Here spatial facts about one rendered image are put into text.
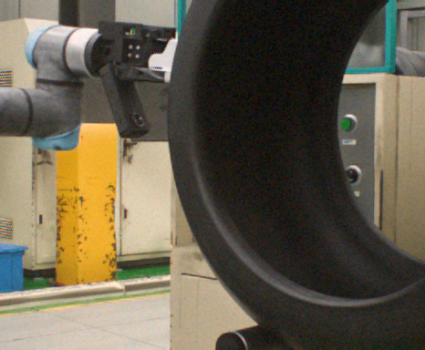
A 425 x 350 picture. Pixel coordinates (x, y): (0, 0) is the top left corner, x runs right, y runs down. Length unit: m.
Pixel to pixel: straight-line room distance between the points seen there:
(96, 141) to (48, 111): 5.43
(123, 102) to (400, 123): 0.64
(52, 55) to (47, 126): 0.11
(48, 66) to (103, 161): 5.46
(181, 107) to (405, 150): 0.77
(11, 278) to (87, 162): 0.97
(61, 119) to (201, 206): 0.42
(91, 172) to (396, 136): 5.19
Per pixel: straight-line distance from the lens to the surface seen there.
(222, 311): 2.05
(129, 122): 1.38
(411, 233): 1.89
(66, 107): 1.50
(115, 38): 1.40
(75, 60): 1.45
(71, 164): 6.92
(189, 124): 1.15
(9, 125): 1.45
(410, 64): 5.27
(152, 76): 1.32
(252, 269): 1.10
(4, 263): 6.84
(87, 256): 6.93
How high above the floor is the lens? 1.16
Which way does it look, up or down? 3 degrees down
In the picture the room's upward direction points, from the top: 1 degrees clockwise
